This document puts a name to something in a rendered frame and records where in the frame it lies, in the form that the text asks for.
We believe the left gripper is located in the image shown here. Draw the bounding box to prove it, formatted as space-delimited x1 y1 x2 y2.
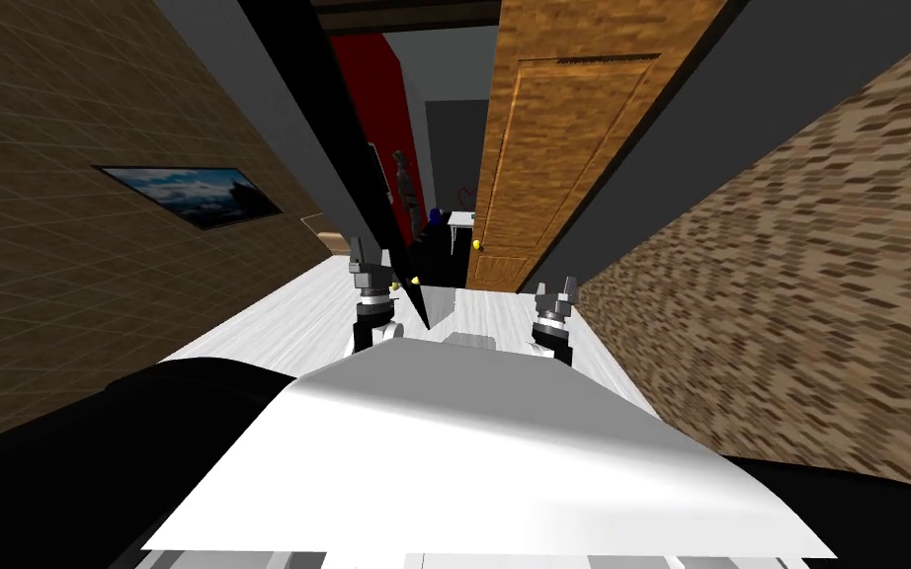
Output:
348 236 398 301

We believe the small white table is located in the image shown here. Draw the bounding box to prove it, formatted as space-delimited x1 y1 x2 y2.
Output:
447 209 477 257

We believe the black door leaf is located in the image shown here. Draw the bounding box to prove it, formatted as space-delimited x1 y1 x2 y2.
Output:
237 0 433 332

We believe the brown wooden door leaf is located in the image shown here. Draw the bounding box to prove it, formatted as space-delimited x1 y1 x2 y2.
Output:
465 0 730 294

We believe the framed landscape wall picture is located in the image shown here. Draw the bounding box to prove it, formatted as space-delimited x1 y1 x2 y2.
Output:
92 165 284 231

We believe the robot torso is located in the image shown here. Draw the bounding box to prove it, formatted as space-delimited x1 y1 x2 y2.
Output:
138 331 838 569

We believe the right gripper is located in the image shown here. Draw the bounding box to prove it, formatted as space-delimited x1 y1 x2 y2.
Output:
533 276 580 324

